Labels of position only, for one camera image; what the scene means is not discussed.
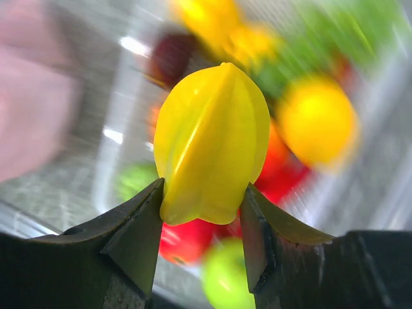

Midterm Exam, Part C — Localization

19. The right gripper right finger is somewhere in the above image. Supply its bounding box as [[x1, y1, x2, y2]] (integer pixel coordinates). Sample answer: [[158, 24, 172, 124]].
[[240, 185, 411, 308]]

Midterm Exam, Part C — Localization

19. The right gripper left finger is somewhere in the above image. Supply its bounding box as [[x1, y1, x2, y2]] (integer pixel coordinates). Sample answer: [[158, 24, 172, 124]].
[[1, 179, 164, 308]]

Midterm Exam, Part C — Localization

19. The light green fake apple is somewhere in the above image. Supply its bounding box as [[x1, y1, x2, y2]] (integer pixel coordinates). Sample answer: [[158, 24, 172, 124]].
[[201, 238, 256, 309]]

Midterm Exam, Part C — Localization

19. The red fake apple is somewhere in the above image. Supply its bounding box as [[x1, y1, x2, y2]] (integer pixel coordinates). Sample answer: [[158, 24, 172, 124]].
[[159, 218, 241, 265]]

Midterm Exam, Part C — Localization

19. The yellow fake starfruit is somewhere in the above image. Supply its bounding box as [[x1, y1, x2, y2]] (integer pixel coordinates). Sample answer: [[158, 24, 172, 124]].
[[153, 62, 270, 225]]

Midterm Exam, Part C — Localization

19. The pink plastic bag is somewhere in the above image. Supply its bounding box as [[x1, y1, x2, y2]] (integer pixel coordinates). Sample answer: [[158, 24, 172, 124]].
[[1, 1, 82, 181]]

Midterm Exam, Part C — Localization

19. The dark purple fake fruit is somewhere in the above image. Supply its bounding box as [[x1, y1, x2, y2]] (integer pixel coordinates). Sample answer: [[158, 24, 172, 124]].
[[146, 32, 197, 89]]

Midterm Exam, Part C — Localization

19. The yellow fake lemon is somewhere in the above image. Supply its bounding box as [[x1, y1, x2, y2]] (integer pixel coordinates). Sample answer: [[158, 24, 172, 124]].
[[275, 75, 359, 170]]

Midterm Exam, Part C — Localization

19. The green fake lettuce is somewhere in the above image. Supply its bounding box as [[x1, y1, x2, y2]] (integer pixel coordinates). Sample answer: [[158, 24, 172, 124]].
[[252, 1, 402, 97]]

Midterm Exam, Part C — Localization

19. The white plastic fruit basket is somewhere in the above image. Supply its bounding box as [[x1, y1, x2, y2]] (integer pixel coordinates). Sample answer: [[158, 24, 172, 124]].
[[92, 1, 411, 236]]

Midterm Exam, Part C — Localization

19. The orange spiky fruit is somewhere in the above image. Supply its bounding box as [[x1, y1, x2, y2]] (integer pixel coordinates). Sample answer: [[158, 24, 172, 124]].
[[223, 23, 283, 73]]

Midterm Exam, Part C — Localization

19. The yellow bell pepper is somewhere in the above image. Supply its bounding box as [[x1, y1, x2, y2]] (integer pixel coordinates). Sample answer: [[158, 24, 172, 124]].
[[171, 0, 242, 42]]

